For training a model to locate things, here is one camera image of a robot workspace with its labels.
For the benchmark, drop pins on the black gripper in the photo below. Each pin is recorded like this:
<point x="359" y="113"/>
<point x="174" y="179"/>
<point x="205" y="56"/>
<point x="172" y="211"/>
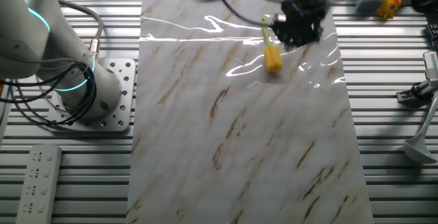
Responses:
<point x="297" y="16"/>

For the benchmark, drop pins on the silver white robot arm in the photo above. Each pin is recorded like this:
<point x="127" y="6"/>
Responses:
<point x="27" y="28"/>

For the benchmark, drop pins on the pink yellow toy figure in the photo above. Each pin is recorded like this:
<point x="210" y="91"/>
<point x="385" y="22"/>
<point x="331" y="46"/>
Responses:
<point x="388" y="8"/>

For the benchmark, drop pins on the white marble pattern mat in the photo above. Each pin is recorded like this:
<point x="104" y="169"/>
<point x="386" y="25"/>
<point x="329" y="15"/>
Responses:
<point x="239" y="131"/>

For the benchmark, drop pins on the black computer mouse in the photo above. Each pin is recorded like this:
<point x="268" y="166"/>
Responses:
<point x="426" y="1"/>

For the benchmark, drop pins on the black keyboard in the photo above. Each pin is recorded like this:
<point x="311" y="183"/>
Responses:
<point x="433" y="35"/>

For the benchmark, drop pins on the grey ladle shaped stand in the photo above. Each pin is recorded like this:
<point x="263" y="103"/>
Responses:
<point x="417" y="152"/>

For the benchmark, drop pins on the white power strip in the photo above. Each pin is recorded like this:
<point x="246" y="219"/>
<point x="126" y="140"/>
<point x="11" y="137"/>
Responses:
<point x="37" y="183"/>

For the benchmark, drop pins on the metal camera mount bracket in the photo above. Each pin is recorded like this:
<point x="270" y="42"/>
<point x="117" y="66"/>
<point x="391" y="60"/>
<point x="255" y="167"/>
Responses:
<point x="405" y="96"/>

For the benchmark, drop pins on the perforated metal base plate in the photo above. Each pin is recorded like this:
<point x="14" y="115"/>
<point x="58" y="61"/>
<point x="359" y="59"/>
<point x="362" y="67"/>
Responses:
<point x="119" y="114"/>

